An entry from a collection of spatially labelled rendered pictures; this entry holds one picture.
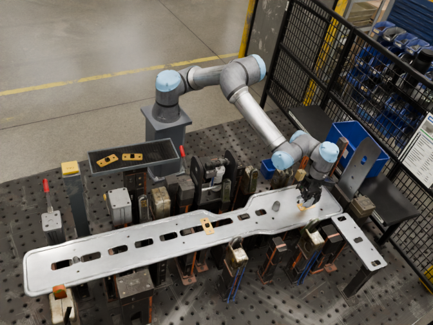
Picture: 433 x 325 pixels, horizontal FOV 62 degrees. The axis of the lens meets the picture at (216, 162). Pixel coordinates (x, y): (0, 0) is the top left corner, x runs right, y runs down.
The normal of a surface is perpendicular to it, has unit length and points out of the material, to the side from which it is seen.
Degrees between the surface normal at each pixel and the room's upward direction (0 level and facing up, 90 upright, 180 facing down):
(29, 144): 0
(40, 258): 0
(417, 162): 90
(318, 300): 0
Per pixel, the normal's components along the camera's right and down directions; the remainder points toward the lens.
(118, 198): 0.14, -0.71
